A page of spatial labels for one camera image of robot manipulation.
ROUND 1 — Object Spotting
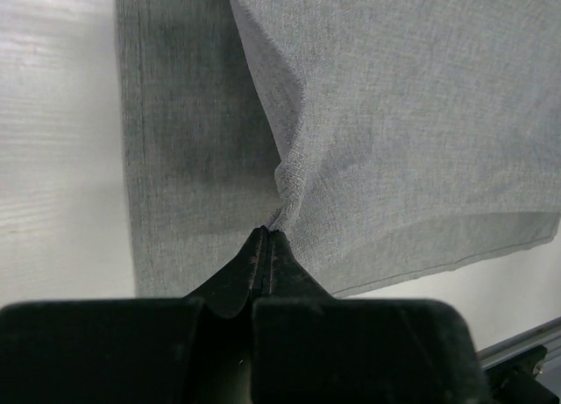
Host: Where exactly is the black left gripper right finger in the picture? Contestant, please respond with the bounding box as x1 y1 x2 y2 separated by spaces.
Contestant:
252 231 491 403

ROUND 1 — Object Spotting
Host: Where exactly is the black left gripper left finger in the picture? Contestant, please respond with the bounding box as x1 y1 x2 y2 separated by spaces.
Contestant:
1 228 266 403

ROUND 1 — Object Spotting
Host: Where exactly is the grey cloth napkin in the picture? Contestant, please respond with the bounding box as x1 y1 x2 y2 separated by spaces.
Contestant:
116 0 560 296

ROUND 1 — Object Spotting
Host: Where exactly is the aluminium rail frame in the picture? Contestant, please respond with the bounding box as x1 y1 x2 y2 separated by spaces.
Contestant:
478 318 560 372

